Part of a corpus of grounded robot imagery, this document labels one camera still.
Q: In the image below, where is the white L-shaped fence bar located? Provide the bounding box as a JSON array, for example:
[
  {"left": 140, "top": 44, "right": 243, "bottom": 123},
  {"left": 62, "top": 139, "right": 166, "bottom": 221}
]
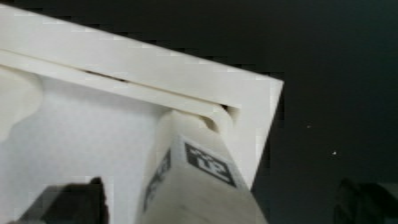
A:
[{"left": 0, "top": 3, "right": 282, "bottom": 183}]

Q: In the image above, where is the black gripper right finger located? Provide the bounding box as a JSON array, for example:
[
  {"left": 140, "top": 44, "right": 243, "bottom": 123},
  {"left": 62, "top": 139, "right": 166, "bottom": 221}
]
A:
[{"left": 332, "top": 178, "right": 398, "bottom": 224}]

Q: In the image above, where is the white desk tabletop tray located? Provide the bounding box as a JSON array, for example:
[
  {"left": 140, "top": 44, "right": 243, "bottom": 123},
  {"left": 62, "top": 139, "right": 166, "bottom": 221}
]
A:
[{"left": 0, "top": 65, "right": 223, "bottom": 224}]

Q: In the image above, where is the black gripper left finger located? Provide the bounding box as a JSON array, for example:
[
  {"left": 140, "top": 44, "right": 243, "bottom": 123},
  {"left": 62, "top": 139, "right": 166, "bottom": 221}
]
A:
[{"left": 15, "top": 177, "right": 110, "bottom": 224}]

